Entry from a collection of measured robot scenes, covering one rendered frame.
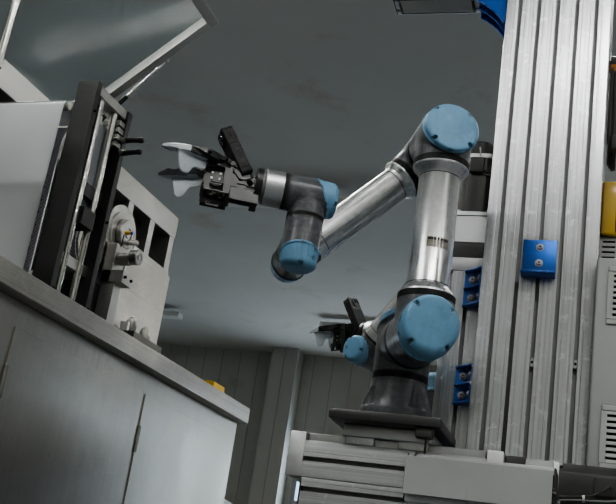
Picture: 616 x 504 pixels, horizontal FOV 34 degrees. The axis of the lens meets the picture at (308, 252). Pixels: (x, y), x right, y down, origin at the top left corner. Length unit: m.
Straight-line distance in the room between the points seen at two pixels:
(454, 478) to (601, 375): 0.45
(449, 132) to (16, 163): 0.97
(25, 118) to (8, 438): 0.88
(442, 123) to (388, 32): 2.99
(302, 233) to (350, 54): 3.36
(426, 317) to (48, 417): 0.72
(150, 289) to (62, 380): 1.54
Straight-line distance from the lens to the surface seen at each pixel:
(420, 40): 5.12
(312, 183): 2.03
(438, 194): 2.08
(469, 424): 2.23
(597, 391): 2.18
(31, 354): 1.84
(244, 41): 5.36
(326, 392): 11.44
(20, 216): 2.32
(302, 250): 1.98
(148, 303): 3.44
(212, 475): 2.56
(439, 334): 1.97
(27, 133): 2.41
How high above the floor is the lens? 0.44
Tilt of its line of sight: 19 degrees up
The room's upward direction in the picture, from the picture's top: 9 degrees clockwise
